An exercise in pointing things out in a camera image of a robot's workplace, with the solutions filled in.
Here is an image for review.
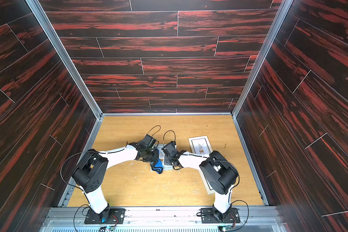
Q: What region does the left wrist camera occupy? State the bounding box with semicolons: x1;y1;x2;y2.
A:
141;134;157;150

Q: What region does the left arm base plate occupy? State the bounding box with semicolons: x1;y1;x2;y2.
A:
84;208;126;225

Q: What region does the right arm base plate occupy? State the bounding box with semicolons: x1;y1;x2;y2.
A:
196;207;240;224

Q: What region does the light green picture frame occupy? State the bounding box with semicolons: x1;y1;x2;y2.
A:
154;144;173;171

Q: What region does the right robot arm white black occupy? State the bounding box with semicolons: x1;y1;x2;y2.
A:
163;148;239;218

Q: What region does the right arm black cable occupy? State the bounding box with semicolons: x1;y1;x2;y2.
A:
163;130;249;232

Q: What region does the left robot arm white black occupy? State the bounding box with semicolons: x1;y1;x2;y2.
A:
72;144;159;215

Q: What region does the cream picture frame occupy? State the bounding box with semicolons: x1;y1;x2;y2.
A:
189;136;213;156
199;170;215;195

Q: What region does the blue microfiber cloth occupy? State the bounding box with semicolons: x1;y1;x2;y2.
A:
150;159;163;174

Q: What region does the aluminium front rail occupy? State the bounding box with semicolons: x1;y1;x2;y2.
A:
40;206;289;232

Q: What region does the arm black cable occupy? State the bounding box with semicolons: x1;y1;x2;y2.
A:
59;125;162;198
163;130;249;232

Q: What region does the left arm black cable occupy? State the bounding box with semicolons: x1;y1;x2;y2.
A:
59;125;162;198

